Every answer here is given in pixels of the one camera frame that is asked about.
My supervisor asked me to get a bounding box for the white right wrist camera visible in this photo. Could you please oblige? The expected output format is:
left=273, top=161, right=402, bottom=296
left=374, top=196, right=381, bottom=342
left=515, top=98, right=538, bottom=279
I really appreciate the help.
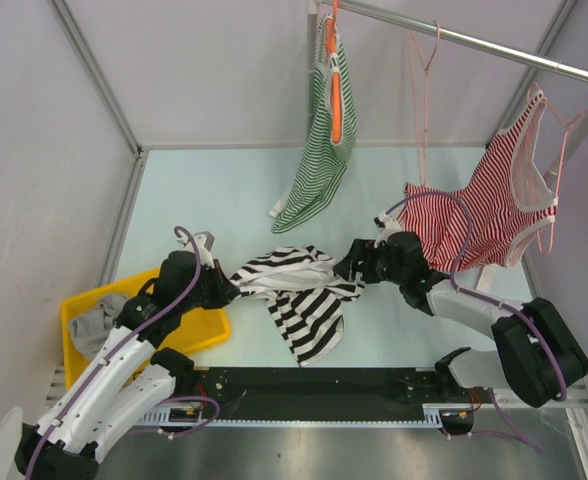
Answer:
left=374, top=212, right=403, bottom=248

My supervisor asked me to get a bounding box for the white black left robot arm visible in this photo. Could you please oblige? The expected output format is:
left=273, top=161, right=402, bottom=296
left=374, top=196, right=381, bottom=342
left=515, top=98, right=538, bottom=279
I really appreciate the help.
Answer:
left=15, top=247, right=240, bottom=479

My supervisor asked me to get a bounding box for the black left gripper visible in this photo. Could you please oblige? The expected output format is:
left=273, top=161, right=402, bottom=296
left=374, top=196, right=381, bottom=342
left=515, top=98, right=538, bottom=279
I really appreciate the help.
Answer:
left=178, top=258, right=239, bottom=313

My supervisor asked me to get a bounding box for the green white striped tank top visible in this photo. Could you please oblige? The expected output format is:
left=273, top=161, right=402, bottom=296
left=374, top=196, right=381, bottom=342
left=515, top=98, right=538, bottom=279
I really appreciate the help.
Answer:
left=271, top=14, right=357, bottom=234

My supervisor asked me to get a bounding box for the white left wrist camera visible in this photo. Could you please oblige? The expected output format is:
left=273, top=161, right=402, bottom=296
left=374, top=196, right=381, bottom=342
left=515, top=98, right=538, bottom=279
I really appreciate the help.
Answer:
left=184, top=231, right=215, bottom=268

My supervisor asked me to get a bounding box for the orange plastic hanger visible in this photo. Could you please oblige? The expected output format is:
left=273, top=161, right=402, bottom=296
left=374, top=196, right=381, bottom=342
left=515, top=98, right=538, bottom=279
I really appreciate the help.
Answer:
left=325, top=0, right=343, bottom=144

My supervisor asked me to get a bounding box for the empty pink wire hanger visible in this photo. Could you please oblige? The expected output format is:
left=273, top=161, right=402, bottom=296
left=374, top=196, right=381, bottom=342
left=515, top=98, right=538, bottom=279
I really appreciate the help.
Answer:
left=406, top=20, right=441, bottom=186

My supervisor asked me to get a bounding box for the yellow plastic bin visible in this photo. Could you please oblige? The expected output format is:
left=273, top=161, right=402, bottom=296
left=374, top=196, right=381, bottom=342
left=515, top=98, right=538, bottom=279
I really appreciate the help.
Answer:
left=60, top=268, right=231, bottom=390

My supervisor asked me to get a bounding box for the grey cloth garment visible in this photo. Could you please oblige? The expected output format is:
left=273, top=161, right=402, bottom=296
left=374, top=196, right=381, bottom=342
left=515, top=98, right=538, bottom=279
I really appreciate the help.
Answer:
left=67, top=293, right=130, bottom=360

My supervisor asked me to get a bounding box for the metal clothes rail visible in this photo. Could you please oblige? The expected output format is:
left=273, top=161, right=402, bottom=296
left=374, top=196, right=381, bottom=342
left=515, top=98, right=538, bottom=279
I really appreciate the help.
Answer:
left=338, top=1, right=588, bottom=84

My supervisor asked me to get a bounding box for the red white striped tank top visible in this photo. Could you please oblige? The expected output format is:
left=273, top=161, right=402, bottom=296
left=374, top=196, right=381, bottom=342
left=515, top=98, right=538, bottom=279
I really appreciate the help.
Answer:
left=398, top=90, right=558, bottom=272

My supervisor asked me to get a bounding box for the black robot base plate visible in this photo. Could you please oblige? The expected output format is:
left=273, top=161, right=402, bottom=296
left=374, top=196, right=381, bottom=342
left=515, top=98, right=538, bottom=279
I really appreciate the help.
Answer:
left=179, top=367, right=482, bottom=435

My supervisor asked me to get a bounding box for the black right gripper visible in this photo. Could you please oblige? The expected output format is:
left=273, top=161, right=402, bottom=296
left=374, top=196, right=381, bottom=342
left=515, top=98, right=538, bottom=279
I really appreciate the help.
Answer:
left=333, top=238, right=407, bottom=285

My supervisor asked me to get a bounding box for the pink hanger under red top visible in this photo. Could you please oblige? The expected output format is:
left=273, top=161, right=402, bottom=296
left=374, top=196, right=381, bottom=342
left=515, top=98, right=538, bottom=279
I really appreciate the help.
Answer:
left=536, top=67, right=588, bottom=254

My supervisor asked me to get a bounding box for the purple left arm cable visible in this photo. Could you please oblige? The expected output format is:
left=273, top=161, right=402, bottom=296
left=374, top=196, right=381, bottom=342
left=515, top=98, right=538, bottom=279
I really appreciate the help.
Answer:
left=23, top=225, right=223, bottom=479

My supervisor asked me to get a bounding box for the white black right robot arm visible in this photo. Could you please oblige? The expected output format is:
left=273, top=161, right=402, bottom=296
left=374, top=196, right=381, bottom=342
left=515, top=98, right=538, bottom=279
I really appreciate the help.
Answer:
left=334, top=232, right=588, bottom=408

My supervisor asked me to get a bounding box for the black white striped tank top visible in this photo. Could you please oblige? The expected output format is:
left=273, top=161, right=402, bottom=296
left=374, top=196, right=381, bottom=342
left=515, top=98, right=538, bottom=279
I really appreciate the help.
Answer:
left=230, top=245, right=364, bottom=367

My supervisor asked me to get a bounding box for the white slotted cable duct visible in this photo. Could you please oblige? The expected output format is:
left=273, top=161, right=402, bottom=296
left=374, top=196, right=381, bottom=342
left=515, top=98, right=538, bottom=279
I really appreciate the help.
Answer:
left=136, top=400, right=475, bottom=431

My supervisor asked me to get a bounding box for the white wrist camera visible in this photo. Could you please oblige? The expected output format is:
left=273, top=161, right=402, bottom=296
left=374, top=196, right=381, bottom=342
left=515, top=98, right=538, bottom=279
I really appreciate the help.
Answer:
left=374, top=212, right=403, bottom=248
left=184, top=231, right=215, bottom=268

